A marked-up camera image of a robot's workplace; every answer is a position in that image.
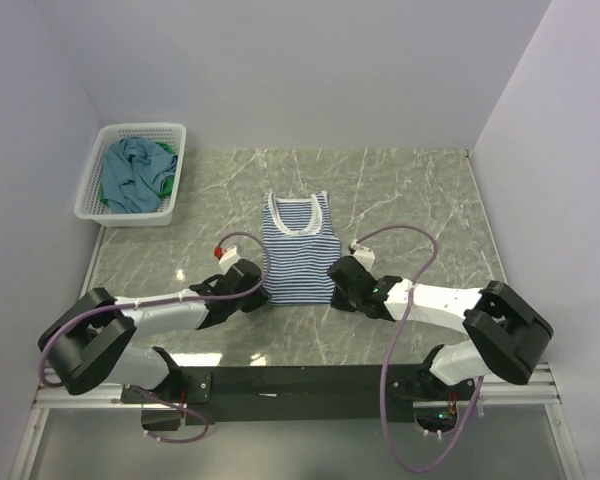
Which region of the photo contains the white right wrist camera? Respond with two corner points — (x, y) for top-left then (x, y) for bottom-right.
(349, 240), (376, 273)

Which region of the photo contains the blue white striped tank top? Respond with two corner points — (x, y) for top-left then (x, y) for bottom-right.
(262, 191), (341, 307)

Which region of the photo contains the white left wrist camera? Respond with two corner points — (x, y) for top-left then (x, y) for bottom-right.
(214, 245), (242, 274)

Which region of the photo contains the teal tank top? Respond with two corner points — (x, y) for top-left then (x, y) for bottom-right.
(101, 137), (179, 214)

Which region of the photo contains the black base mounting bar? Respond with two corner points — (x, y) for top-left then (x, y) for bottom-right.
(152, 364), (474, 424)

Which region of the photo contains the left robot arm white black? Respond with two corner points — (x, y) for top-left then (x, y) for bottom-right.
(38, 259), (268, 402)

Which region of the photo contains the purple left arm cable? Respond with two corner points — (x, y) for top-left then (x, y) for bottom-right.
(38, 232), (271, 445)

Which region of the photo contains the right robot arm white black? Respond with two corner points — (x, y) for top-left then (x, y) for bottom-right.
(327, 255), (554, 400)

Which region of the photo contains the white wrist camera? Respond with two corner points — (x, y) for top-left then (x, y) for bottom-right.
(214, 245), (242, 274)
(349, 240), (376, 273)

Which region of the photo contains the white plastic laundry basket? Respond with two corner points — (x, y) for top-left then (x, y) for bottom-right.
(74, 122), (186, 227)

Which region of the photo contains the green tank top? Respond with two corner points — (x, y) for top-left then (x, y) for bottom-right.
(99, 142), (177, 206)

